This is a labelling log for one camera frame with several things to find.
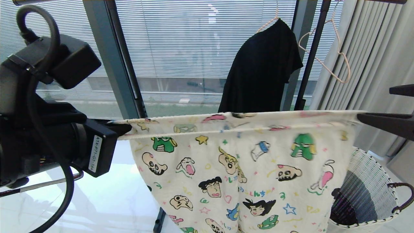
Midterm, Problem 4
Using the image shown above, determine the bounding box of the black garment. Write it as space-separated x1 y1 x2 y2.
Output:
218 18 304 114

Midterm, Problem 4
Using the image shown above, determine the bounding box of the pink clothes hanger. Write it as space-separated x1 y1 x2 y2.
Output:
256 0 279 33
298 0 351 84

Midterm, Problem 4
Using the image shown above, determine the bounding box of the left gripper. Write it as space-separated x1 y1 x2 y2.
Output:
0 112 118 188

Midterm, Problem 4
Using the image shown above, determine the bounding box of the white laundry basket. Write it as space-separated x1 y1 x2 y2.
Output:
327 146 414 233

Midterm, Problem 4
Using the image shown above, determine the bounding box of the cream printed garment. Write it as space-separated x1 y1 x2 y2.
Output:
108 110 364 233

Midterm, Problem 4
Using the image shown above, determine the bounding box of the black clothes rack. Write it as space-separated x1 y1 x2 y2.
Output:
13 0 407 233

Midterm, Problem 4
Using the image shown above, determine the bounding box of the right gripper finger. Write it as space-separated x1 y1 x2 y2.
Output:
357 112 414 141
389 84 414 97

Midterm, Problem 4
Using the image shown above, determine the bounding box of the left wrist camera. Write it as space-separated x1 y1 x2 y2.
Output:
0 34 102 117

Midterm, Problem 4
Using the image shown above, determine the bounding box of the beige curtain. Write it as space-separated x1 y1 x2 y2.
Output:
310 0 414 159

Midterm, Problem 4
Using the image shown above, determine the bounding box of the window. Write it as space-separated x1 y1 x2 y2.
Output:
0 0 343 118

